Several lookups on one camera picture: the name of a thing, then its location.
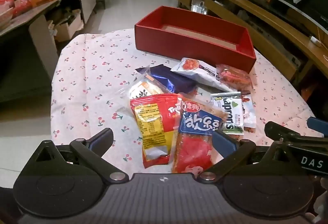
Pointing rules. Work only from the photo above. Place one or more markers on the wooden TV cabinet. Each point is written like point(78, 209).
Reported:
point(269, 16)

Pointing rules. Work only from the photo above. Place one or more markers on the red cardboard box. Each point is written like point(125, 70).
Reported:
point(179, 42)

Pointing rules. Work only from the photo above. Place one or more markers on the silver foil bag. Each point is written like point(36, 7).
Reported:
point(199, 7)

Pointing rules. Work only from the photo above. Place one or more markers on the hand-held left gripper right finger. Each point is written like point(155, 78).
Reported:
point(223, 144)

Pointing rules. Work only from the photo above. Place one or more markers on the blue label red snack packet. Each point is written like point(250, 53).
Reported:
point(197, 124)

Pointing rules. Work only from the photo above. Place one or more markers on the small white plug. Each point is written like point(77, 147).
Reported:
point(314, 40)

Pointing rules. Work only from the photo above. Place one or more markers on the blue foil snack packet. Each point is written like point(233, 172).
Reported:
point(176, 80)

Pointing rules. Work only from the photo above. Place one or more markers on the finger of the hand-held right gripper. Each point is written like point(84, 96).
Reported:
point(317, 126)
point(279, 131)

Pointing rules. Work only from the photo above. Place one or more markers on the clear steamed cake packet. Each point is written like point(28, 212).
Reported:
point(143, 88)

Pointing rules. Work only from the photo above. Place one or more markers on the red yellow snack packet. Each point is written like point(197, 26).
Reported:
point(153, 121)

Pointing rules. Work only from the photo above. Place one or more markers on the grey side table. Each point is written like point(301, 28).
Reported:
point(25, 15)

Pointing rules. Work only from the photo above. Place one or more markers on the clear red sausage packet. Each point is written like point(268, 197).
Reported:
point(233, 76)

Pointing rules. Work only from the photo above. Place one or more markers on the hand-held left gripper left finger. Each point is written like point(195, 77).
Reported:
point(101, 140)

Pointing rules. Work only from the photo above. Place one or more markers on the white packet with orange strips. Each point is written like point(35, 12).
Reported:
point(199, 73)

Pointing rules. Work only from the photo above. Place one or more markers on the green white seaweed packet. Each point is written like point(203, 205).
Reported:
point(228, 114)

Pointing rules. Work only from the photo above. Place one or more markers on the cherry print tablecloth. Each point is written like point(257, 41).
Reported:
point(97, 80)

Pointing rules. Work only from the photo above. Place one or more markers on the small white red packet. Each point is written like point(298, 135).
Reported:
point(248, 116)

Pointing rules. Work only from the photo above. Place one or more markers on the orange plastic bag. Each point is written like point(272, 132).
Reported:
point(307, 92)

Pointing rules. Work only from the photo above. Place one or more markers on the cardboard storage box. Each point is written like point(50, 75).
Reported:
point(68, 29)

